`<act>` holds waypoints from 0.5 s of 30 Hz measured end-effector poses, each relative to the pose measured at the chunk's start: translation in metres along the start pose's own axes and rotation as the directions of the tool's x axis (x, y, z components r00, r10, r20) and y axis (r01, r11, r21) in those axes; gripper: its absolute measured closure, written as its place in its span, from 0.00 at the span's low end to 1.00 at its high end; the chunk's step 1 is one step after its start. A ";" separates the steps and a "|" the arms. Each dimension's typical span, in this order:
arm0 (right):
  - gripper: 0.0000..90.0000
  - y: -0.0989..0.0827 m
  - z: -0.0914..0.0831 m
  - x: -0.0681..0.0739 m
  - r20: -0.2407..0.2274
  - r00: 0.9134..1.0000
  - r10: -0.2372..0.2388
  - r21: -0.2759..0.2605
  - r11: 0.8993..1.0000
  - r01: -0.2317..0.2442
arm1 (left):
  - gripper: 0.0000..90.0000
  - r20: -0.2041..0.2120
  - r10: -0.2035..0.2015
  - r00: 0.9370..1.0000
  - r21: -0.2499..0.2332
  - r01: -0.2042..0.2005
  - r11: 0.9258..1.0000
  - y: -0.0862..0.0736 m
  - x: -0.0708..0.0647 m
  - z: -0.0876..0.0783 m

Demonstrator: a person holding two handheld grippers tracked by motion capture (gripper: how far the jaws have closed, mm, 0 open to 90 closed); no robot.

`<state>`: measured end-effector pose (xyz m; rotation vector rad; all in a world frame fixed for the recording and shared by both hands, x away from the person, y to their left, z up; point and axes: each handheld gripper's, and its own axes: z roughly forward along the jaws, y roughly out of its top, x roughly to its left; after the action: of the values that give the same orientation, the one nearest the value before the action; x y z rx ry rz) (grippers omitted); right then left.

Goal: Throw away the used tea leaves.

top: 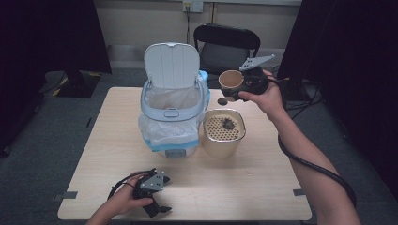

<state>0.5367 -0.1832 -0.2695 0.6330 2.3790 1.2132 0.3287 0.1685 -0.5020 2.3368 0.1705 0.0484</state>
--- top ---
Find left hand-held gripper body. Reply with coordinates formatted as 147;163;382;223
132;168;172;201

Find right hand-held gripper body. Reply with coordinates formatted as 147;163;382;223
238;54;276;96

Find brown paper cup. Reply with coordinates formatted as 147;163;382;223
218;69;245;103

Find dark wet tea leaves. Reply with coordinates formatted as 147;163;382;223
221;117;237;131

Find beige container with strainer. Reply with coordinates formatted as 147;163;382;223
201;108;247;159

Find white lidded trash bin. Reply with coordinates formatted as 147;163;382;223
140;42;211;158

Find person's right hand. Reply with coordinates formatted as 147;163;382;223
238;69;286;118

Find person's left hand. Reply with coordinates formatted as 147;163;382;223
104;174;155;217

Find black stand base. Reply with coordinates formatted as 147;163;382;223
280;76;314;102
54;69;103;98

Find black folding chair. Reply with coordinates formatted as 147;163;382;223
192;22;262;91

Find clear plastic bin liner bag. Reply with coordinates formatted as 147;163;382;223
137;69;211;154

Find black curtain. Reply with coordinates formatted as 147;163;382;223
0;0;113;154
276;0;398;203

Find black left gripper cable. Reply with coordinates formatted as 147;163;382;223
107;168;158;201

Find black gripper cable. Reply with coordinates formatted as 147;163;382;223
107;168;158;201
267;76;358;209

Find black floor cables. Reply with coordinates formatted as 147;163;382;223
268;65;324;129

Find black wall power cable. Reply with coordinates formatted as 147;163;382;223
185;6;192;45

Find white wall outlet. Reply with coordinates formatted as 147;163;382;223
182;0;205;13

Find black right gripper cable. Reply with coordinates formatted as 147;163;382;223
267;76;358;209

